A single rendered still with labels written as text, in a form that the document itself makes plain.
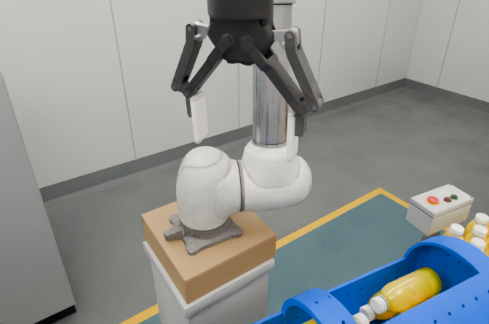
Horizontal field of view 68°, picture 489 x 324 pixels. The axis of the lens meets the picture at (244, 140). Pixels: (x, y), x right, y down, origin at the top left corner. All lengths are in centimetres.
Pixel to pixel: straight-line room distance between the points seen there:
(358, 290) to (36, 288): 169
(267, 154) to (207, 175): 17
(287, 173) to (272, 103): 20
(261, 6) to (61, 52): 271
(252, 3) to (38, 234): 183
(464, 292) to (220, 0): 81
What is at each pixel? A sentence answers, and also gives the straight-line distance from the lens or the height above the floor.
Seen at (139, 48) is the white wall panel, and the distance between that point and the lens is 321.
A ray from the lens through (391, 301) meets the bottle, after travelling 104.
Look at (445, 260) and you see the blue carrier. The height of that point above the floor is 114.
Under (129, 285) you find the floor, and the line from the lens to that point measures 258.
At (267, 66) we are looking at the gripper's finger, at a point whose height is 176.
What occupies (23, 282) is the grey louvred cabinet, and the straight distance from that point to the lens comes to 225.
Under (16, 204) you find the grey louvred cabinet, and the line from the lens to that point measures 198.
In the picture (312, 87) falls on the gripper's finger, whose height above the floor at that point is 174.
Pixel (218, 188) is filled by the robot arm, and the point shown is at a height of 130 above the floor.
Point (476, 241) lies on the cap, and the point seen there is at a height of 110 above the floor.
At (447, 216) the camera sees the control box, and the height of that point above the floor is 106.
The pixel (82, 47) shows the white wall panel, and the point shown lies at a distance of 308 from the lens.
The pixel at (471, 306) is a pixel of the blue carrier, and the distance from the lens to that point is 99.
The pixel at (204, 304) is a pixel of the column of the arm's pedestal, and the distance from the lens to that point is 116.
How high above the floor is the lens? 188
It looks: 28 degrees down
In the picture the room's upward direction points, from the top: straight up
